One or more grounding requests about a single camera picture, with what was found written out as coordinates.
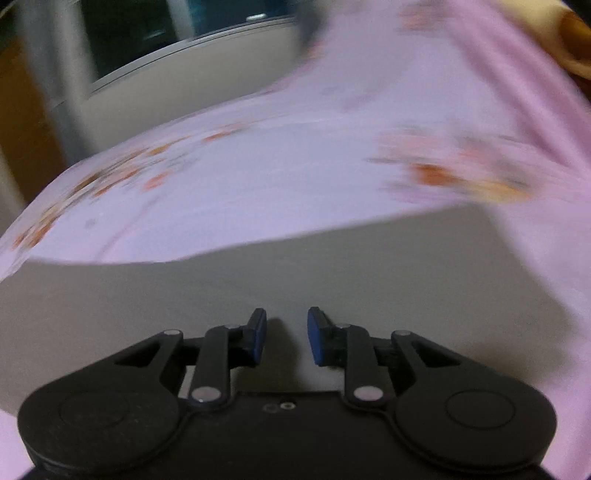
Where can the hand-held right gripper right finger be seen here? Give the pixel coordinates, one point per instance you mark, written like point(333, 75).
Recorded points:
point(315, 337)

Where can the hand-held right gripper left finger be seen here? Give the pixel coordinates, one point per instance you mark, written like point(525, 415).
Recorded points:
point(258, 337)

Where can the grey fleece pants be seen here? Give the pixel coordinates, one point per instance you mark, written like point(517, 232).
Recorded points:
point(277, 281)

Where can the pink floral bed sheet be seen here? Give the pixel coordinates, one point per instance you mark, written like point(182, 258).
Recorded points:
point(277, 184)

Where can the dark glass window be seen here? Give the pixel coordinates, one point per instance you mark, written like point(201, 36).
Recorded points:
point(138, 27)

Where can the grey curtain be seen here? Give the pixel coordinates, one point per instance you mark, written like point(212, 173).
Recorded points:
point(51, 55)

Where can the yellow cloth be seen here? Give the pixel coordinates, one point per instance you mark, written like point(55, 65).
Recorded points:
point(572, 46)

